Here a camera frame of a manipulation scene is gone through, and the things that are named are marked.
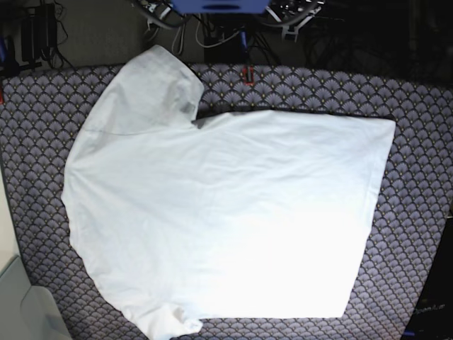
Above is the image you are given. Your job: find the grey looped cable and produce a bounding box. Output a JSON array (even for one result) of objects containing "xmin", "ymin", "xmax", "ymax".
[{"xmin": 171, "ymin": 13, "xmax": 188, "ymax": 56}]

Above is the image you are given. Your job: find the black box with logo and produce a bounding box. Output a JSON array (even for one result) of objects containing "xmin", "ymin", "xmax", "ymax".
[{"xmin": 401, "ymin": 218, "xmax": 453, "ymax": 339}]

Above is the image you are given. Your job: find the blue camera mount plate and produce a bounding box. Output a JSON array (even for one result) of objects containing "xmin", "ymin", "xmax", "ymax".
[{"xmin": 172, "ymin": 0, "xmax": 270, "ymax": 14}]

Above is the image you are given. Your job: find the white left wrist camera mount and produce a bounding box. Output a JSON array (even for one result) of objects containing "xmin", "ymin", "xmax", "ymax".
[{"xmin": 258, "ymin": 1, "xmax": 325, "ymax": 42}]

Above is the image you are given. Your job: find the red black clamp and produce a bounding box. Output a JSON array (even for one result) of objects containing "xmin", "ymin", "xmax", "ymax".
[{"xmin": 242, "ymin": 65, "xmax": 254, "ymax": 86}]

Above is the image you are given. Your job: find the white T-shirt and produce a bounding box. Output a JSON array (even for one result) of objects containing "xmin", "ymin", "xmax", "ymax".
[{"xmin": 62, "ymin": 46, "xmax": 396, "ymax": 339}]

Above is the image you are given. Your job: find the patterned blue table cloth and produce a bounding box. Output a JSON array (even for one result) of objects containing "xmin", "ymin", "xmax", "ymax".
[{"xmin": 1, "ymin": 64, "xmax": 452, "ymax": 339}]

